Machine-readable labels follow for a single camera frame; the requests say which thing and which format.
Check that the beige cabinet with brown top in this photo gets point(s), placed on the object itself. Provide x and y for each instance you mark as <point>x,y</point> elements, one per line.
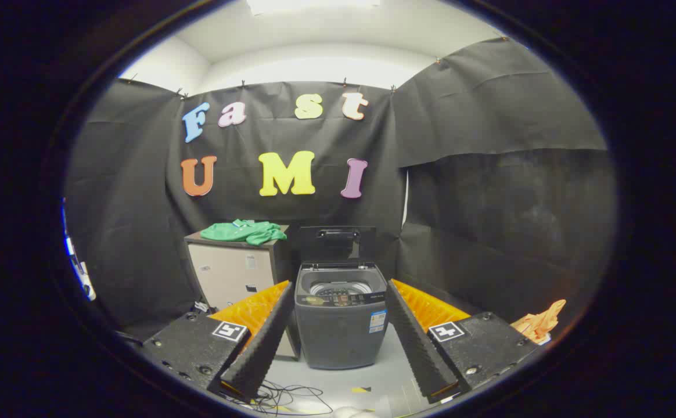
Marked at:
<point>227,270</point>

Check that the white and blue object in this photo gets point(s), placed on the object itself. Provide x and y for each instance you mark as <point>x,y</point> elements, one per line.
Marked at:
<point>85,284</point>

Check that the orange cloth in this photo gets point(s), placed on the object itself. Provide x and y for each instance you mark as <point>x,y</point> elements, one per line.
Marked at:
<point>538,325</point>

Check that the grey washing machine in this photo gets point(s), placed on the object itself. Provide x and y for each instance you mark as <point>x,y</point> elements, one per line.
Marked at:
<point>338,337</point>

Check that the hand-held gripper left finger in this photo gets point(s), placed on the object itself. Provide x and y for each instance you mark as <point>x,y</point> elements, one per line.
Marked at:
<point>268,342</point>

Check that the green polo shirt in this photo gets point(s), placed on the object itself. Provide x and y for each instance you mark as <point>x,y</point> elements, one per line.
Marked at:
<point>245,232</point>

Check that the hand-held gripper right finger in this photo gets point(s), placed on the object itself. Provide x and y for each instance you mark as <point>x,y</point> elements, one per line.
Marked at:
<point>416,348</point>

